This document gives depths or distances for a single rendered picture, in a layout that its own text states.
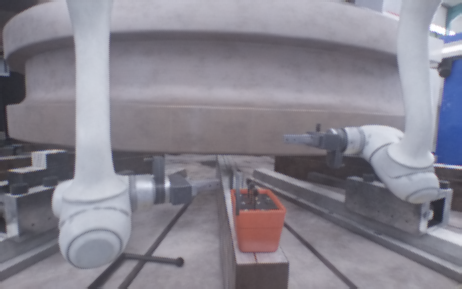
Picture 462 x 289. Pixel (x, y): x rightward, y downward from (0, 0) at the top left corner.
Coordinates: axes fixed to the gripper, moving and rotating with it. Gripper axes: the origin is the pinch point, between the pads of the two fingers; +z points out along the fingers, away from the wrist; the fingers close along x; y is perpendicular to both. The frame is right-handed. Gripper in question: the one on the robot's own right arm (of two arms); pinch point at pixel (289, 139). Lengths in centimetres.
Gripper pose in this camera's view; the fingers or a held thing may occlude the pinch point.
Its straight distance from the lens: 76.4
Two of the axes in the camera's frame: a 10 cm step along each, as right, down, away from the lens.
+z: -10.0, -0.2, -0.9
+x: 0.9, 1.1, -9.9
